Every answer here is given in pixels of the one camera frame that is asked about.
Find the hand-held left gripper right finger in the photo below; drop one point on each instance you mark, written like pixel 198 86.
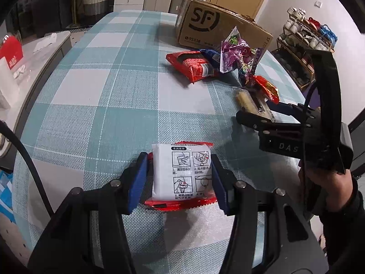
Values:
pixel 221 185

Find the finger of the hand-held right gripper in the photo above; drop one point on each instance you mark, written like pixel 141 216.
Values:
pixel 282 108
pixel 256 121

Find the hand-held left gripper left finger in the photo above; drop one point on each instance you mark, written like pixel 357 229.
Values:
pixel 137 182

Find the cream roll clear packet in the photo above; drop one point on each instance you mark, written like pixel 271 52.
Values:
pixel 246 100

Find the white red diagram packet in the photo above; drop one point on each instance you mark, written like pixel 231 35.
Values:
pixel 182 174

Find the large purple snack bag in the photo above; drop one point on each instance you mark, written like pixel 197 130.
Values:
pixel 231 54

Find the blue snack packet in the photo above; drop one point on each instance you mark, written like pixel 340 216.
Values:
pixel 212 55

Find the brown cardboard box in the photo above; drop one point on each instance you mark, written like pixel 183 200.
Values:
pixel 199 22

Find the person's right forearm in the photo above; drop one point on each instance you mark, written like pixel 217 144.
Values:
pixel 348 228

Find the person's right hand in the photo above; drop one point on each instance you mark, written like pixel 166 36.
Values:
pixel 330 188

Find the red foil snack packet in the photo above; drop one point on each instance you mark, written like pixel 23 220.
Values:
pixel 266 87

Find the wooden shoe rack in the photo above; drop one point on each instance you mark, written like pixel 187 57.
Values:
pixel 281 44

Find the red black striped snack packet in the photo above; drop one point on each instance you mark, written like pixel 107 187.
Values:
pixel 194 65

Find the blue patterned bag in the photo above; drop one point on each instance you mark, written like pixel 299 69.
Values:
pixel 5 194

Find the grey side table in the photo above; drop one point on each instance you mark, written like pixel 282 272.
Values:
pixel 42 60

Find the white cup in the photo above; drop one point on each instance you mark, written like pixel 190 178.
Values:
pixel 7 85

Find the dotted beige rug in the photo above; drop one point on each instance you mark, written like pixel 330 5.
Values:
pixel 77 30

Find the white tissue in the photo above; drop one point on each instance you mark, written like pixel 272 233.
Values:
pixel 44 42

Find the red gift box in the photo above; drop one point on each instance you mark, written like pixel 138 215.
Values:
pixel 11 52

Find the woven laundry basket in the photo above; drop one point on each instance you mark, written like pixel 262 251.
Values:
pixel 95 4

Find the grey refrigerator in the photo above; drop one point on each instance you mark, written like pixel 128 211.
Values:
pixel 45 14

